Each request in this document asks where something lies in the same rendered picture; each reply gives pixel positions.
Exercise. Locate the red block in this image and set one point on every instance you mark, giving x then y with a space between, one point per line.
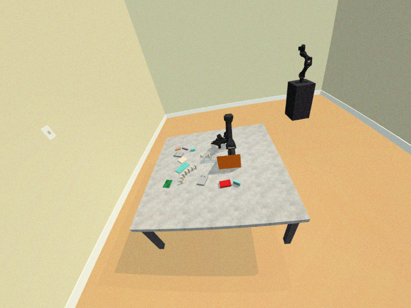
224 184

